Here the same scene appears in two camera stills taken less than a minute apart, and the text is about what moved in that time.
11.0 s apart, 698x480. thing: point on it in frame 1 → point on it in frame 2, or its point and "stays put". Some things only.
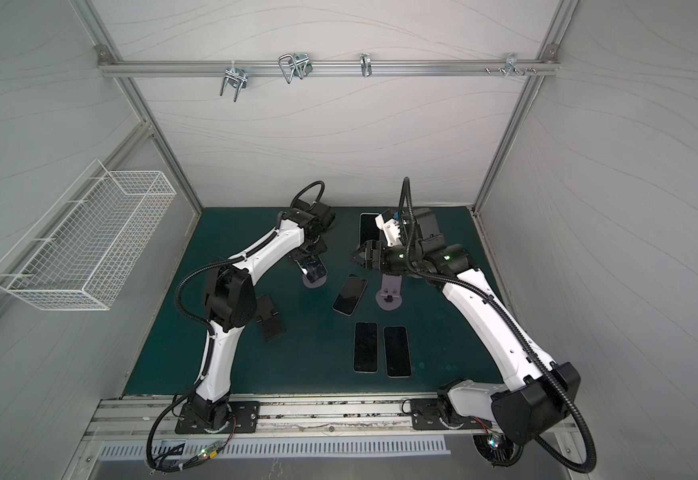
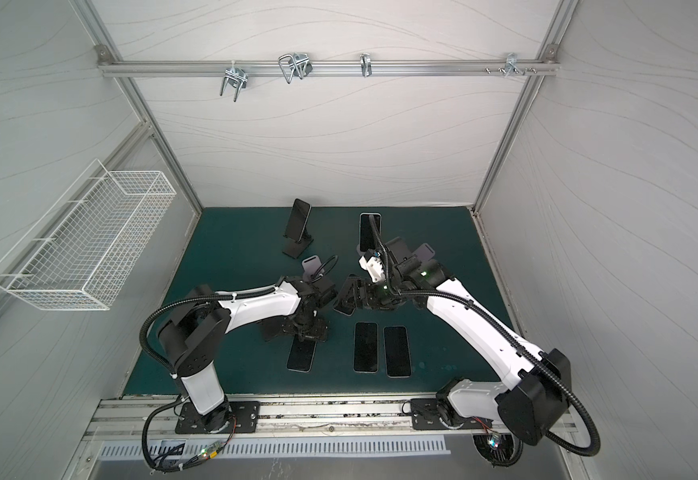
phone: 313,267 → 301,354
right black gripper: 371,255 → 359,294
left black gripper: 321,247 → 320,333
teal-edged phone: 366,347 stays put
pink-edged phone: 350,294 stays put
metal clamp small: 365,63 stays put
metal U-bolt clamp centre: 297,64 stays put
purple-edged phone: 397,352 stays put
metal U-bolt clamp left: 237,77 stays put
